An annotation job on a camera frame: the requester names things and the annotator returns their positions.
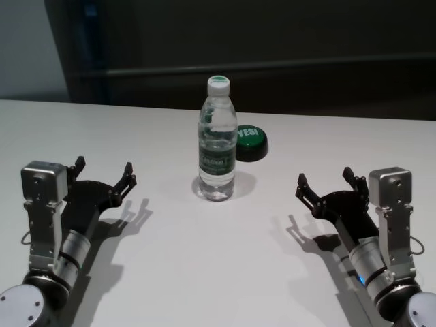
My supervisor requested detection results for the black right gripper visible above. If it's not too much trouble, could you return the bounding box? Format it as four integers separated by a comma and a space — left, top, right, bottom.
295, 166, 379, 245

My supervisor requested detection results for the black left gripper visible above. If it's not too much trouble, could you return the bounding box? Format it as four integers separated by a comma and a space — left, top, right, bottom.
61, 155, 138, 236

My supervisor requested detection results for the clear Cestbon water bottle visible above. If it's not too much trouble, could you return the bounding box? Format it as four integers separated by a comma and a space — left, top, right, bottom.
197, 75, 238, 202

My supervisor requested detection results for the green YES push button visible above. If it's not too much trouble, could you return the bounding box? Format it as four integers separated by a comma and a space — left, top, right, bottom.
235, 124, 269, 163

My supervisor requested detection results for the blue metal shelf upright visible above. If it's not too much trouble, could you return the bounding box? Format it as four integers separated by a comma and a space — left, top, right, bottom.
81, 0, 113, 105

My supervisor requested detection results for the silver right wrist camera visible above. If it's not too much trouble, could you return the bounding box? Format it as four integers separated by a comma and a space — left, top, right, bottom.
368, 166, 418, 272

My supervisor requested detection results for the thin right camera cable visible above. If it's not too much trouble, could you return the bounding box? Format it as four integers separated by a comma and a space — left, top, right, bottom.
410, 236, 426, 256

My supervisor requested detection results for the grey horizontal metal rail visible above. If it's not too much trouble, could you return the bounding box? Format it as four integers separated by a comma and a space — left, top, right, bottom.
105, 65, 436, 78

